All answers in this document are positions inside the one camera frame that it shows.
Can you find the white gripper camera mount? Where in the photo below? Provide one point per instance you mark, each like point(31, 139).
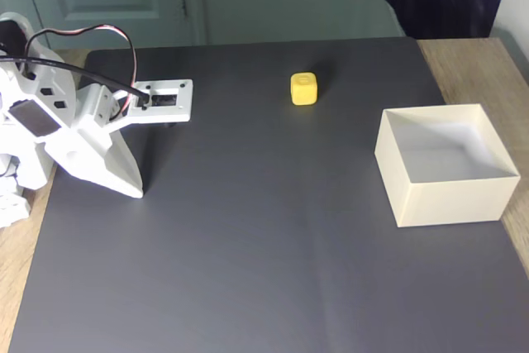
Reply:
point(182, 111)

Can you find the dark grey table mat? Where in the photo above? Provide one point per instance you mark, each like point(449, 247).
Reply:
point(248, 225)

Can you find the white open cardboard box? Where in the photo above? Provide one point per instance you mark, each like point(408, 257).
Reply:
point(450, 202)

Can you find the dark metal door hinge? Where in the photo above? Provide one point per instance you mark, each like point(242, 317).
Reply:
point(182, 2)

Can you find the yellow cube block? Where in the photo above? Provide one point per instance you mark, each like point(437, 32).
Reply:
point(303, 90)

